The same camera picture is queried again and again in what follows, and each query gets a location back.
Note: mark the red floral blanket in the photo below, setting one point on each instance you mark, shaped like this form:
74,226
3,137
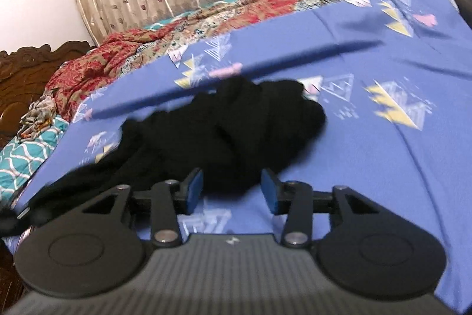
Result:
124,52

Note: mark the carved wooden headboard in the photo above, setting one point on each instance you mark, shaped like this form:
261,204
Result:
24,74

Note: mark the teal patterned pillow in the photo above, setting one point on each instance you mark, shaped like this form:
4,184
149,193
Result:
20,159

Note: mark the black pants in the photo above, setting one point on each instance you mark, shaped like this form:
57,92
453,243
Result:
231,134

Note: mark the blue patterned bedsheet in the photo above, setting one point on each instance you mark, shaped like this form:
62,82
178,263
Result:
394,79

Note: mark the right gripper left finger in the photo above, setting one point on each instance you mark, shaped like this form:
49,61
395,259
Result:
181,197

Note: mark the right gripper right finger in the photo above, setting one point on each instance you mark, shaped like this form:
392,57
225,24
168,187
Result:
280,195

